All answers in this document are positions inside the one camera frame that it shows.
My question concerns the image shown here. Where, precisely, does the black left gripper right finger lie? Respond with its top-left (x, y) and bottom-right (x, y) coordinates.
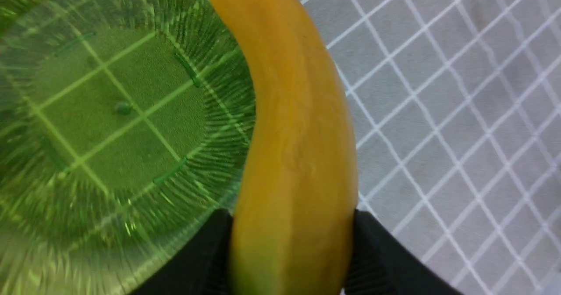
top-left (343, 210), bottom-right (461, 295)

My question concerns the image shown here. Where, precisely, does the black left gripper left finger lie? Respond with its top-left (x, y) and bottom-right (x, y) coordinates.
top-left (130, 209), bottom-right (233, 295)

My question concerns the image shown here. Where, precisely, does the yellow banana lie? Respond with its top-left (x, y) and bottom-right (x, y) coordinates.
top-left (209, 0), bottom-right (358, 295)

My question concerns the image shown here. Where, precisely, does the green glass plate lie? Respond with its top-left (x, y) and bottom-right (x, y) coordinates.
top-left (1, 0), bottom-right (255, 295)

